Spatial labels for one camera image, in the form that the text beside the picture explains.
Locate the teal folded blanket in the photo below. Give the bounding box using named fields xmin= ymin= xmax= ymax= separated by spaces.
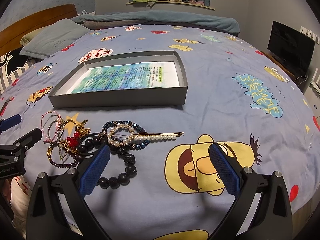
xmin=71 ymin=10 xmax=240 ymax=36

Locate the wooden window shelf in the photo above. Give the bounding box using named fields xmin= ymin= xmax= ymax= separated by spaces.
xmin=125 ymin=1 xmax=216 ymax=11

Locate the pearl ring brooch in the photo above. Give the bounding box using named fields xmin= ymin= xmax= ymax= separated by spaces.
xmin=106 ymin=123 xmax=135 ymax=147

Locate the pearl bar hair clip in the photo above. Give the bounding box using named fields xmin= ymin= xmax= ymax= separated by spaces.
xmin=133 ymin=132 xmax=184 ymax=141

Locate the black monitor screen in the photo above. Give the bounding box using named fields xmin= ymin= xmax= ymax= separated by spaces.
xmin=267 ymin=21 xmax=315 ymax=77

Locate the grey blue pillow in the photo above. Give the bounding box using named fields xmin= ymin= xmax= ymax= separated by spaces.
xmin=20 ymin=18 xmax=91 ymax=60

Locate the printed paper sheet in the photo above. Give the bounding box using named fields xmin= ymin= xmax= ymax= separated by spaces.
xmin=67 ymin=62 xmax=180 ymax=94

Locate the blue beaded bracelet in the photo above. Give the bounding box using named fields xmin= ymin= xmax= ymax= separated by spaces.
xmin=101 ymin=120 xmax=151 ymax=151

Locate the large black bead bracelet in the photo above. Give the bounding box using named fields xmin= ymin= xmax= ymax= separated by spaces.
xmin=77 ymin=136 xmax=138 ymax=190

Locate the blue cartoon bed sheet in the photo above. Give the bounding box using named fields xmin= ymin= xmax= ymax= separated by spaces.
xmin=1 ymin=25 xmax=319 ymax=239

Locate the pink string bracelet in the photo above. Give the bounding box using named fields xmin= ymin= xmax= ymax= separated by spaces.
xmin=40 ymin=110 xmax=66 ymax=144

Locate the dark red bead bracelet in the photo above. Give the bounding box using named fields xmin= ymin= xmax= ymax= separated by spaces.
xmin=46 ymin=142 xmax=85 ymax=169

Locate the grey shallow cardboard box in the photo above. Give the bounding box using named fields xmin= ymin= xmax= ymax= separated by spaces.
xmin=48 ymin=50 xmax=188 ymax=108

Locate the wooden headboard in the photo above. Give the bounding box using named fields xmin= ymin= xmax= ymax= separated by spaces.
xmin=0 ymin=4 xmax=78 ymax=56

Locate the striped black white pillow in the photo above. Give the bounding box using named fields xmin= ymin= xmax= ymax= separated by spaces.
xmin=0 ymin=47 xmax=36 ymax=94

